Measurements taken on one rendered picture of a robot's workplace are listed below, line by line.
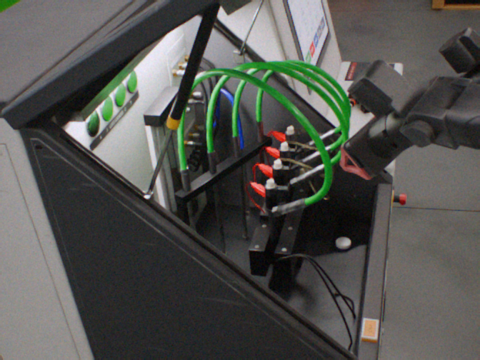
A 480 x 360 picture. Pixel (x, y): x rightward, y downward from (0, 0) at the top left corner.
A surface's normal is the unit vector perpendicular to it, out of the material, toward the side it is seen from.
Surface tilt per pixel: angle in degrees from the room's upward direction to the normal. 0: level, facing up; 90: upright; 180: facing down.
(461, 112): 29
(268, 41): 90
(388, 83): 48
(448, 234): 0
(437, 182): 0
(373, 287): 0
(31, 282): 90
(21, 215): 90
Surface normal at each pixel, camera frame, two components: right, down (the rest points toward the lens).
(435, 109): -0.52, -0.61
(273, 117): -0.26, 0.56
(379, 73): 0.13, -0.17
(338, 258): -0.08, -0.83
